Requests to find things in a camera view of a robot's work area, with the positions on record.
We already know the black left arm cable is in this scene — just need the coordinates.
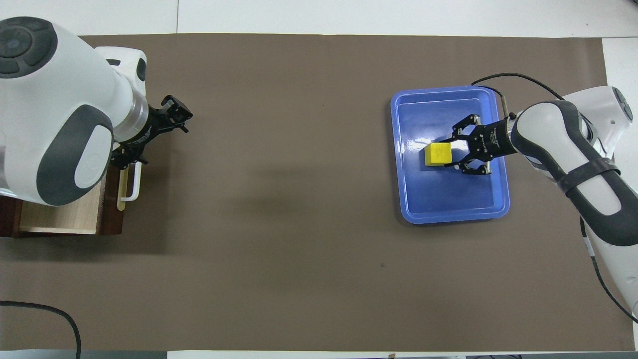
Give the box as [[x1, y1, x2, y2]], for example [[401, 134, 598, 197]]
[[0, 300, 82, 359]]

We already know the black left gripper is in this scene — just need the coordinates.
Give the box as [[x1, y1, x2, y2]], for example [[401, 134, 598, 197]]
[[110, 94, 194, 171]]

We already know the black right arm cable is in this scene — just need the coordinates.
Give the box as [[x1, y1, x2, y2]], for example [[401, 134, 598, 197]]
[[471, 73, 638, 325]]

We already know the beige strip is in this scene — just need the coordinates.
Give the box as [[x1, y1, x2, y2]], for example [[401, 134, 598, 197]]
[[116, 167, 131, 210]]

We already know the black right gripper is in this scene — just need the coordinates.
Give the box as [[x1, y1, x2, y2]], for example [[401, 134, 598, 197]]
[[445, 113, 519, 177]]

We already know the blue plastic tray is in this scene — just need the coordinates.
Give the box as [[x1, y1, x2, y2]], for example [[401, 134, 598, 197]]
[[390, 86, 510, 225]]

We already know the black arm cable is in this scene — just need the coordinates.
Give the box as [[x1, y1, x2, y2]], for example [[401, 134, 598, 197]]
[[471, 73, 638, 325], [0, 300, 82, 359]]

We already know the yellow block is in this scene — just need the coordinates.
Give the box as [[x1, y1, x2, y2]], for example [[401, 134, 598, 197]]
[[424, 142, 453, 167]]

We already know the white drawer handle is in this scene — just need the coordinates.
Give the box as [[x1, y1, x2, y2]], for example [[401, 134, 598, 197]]
[[120, 161, 143, 203]]

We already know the brown paper table mat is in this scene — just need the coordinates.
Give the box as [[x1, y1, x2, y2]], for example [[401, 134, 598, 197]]
[[0, 33, 626, 352]]

